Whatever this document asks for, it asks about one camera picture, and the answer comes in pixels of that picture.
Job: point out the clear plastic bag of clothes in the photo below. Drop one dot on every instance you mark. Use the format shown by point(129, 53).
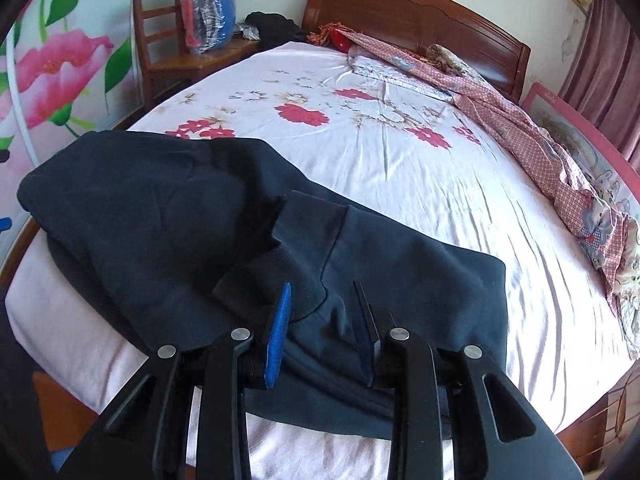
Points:
point(210, 15)

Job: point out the floral wardrobe door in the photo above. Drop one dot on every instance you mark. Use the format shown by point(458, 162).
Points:
point(60, 60)

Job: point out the red pillow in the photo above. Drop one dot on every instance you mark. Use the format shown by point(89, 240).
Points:
point(345, 40)

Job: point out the orange fringed cloth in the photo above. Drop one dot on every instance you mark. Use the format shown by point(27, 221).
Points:
point(322, 35)

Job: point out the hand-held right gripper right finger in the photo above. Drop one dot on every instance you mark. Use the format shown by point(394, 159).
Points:
point(367, 350)

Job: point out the pink cartoon bed guard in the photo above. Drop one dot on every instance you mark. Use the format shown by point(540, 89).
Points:
point(575, 130)

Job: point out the black pants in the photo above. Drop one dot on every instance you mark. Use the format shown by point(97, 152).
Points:
point(150, 220)

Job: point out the bed with pink floral sheet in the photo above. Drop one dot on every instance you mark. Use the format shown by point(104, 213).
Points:
point(450, 200)

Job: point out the white folded bedding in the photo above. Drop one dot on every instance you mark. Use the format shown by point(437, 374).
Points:
point(395, 75)

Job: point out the wooden headboard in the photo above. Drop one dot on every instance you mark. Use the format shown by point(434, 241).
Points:
point(400, 5)

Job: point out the black clothes pile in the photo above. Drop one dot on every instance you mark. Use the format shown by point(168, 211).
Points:
point(277, 30)

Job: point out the wooden chair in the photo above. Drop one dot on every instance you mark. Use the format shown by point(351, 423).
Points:
point(170, 60)

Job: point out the pink curtain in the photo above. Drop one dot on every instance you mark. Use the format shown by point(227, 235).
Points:
point(605, 60)

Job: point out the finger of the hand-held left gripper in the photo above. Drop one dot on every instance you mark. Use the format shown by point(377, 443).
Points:
point(4, 223)

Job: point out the beige floral pillow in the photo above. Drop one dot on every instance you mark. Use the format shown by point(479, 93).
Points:
point(450, 60)

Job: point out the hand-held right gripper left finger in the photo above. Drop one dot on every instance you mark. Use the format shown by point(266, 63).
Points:
point(278, 340)

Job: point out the pink checked quilt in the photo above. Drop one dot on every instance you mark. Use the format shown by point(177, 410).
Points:
point(500, 115)

